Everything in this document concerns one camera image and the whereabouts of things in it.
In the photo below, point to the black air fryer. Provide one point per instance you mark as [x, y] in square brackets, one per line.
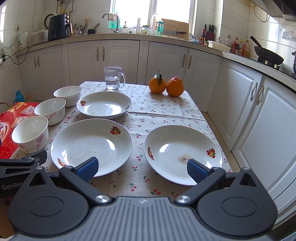
[58, 26]

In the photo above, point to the white electric kettle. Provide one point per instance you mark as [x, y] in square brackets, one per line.
[23, 40]

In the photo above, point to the white floral bowl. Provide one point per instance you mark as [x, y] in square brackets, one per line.
[32, 134]
[53, 109]
[71, 94]

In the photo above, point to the wooden cutting board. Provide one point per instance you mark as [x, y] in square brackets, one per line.
[176, 29]

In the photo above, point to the chrome kitchen faucet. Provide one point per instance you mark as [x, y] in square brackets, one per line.
[114, 18]

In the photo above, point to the knife block with knives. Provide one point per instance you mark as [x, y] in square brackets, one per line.
[209, 32]

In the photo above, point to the glass mug with water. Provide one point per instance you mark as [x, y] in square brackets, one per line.
[114, 78]

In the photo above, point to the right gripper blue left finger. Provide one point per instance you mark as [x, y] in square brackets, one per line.
[78, 177]

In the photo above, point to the black wok on stove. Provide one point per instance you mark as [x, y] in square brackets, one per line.
[265, 54]

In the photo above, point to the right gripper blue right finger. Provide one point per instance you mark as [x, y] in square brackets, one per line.
[206, 179]

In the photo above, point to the white plate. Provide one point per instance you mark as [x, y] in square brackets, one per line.
[105, 104]
[169, 148]
[107, 140]

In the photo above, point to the teal thermos jug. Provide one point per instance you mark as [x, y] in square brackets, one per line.
[19, 97]

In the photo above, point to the bumpy orange without leaf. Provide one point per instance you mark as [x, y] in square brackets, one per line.
[175, 87]

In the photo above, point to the orange with green leaf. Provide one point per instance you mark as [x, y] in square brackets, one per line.
[157, 84]

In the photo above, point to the white kitchen cabinets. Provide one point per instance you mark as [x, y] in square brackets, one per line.
[251, 106]

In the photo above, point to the cherry print tablecloth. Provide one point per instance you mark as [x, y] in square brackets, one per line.
[149, 111]

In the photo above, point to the red printed cardboard box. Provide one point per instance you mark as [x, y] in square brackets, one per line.
[19, 112]

